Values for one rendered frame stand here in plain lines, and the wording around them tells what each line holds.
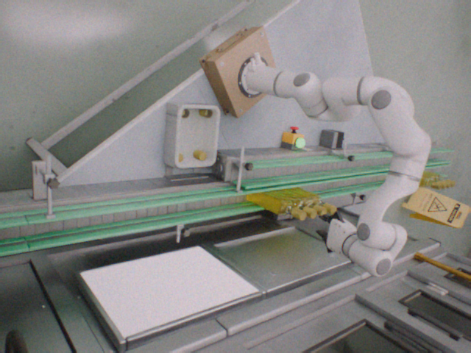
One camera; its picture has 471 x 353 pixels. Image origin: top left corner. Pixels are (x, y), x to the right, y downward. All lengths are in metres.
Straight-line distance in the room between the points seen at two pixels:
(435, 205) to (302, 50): 3.21
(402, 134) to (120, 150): 0.88
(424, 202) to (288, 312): 3.72
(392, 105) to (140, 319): 0.81
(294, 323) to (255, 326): 0.11
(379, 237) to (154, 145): 0.81
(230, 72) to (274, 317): 0.84
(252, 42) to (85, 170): 0.74
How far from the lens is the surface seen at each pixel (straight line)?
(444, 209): 4.68
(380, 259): 1.10
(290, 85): 1.29
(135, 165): 1.39
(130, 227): 1.23
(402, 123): 1.04
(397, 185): 1.08
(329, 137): 1.95
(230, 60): 1.41
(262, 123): 1.68
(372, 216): 1.05
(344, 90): 1.20
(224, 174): 1.44
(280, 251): 1.39
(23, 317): 1.10
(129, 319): 0.99
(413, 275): 1.53
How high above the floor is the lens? 1.98
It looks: 48 degrees down
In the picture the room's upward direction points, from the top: 115 degrees clockwise
